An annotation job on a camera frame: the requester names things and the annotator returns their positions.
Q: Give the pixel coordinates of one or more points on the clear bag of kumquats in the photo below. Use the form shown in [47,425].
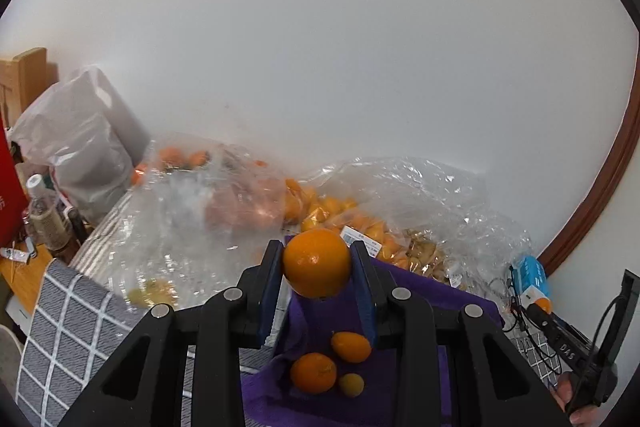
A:
[325,212]

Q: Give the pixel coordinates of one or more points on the deep orange mandarin with stem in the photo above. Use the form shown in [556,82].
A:
[312,373]

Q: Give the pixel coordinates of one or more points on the light wooden furniture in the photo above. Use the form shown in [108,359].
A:
[30,72]

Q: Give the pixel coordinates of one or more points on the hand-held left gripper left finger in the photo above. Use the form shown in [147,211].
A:
[267,292]

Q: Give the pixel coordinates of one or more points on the oval orange kumquat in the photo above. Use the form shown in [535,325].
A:
[351,347]

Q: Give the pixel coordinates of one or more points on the wooden side table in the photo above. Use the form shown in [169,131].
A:
[25,279]

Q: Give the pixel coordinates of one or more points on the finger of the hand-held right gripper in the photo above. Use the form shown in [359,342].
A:
[544,318]

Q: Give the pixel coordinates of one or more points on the small round orange kumquat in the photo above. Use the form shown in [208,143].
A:
[544,304]

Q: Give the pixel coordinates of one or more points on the small yellow-green fruit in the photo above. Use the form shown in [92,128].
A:
[351,385]

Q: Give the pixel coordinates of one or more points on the red box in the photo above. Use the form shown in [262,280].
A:
[10,197]

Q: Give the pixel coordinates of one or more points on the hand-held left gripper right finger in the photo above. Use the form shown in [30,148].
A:
[365,297]

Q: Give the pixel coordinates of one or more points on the light orange round orange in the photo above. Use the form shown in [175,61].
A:
[316,263]

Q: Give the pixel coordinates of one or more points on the dark bottle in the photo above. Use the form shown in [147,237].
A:
[76,227]

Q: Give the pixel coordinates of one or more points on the purple cloth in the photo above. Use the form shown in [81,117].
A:
[315,322]

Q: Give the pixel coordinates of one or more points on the clear bag of tan fruits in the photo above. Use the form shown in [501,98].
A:
[450,227]

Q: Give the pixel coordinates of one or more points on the person's right hand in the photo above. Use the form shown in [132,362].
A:
[567,394]

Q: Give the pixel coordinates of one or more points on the white-capped clear bottle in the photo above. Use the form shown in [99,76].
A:
[42,217]

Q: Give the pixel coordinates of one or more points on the clear bag of oranges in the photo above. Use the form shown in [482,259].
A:
[200,227]

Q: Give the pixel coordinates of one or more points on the white plastic bag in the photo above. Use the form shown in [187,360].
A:
[85,147]

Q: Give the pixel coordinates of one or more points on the grey checked bed sheet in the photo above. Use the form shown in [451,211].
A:
[65,317]

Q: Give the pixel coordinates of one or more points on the blue and white tissue pack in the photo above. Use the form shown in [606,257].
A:
[530,274]

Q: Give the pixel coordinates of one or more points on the brown wooden door frame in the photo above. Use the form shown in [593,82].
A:
[600,202]

